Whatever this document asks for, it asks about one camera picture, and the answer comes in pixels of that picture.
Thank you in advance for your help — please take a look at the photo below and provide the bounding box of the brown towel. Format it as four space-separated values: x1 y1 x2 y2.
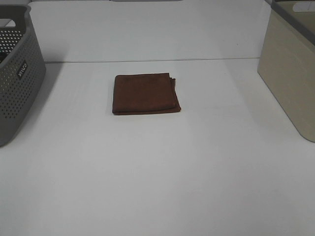
112 73 181 115

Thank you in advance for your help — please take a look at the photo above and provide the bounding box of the beige plastic basket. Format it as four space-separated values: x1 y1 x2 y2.
257 0 315 142

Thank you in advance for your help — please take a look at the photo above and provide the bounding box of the grey perforated plastic basket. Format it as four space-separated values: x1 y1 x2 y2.
0 4 46 146

